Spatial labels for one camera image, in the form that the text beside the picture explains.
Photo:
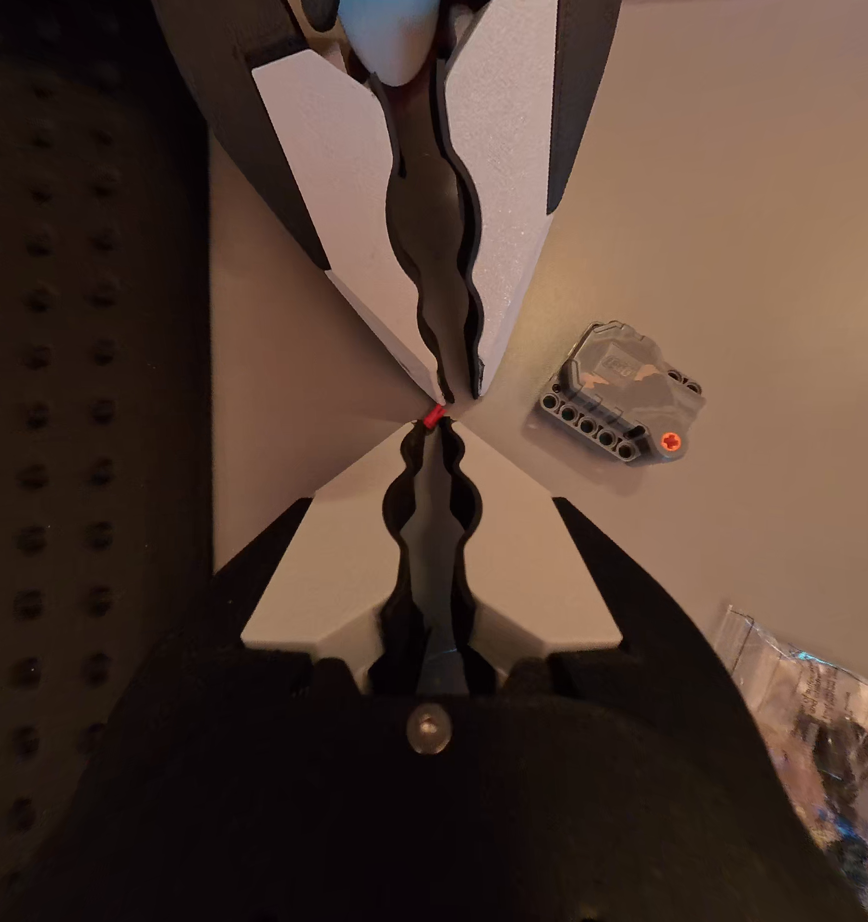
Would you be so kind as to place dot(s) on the grey toy motor block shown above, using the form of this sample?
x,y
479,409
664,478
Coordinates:
x,y
621,374

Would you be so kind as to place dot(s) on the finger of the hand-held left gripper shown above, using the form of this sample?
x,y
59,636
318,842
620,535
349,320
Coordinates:
x,y
326,158
513,144

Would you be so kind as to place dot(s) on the grey desk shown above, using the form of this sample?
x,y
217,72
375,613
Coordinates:
x,y
729,180

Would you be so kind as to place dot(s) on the small red toy pin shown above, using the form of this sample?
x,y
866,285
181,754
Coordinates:
x,y
434,416

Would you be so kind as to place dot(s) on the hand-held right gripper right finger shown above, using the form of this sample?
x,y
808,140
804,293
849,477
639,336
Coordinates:
x,y
542,576

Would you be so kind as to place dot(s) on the black dotted mat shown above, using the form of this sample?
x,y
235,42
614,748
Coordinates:
x,y
81,432

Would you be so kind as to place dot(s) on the clear bag of toy pieces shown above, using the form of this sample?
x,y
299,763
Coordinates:
x,y
823,720

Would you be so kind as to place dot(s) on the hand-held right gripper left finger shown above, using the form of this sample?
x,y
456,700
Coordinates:
x,y
326,576

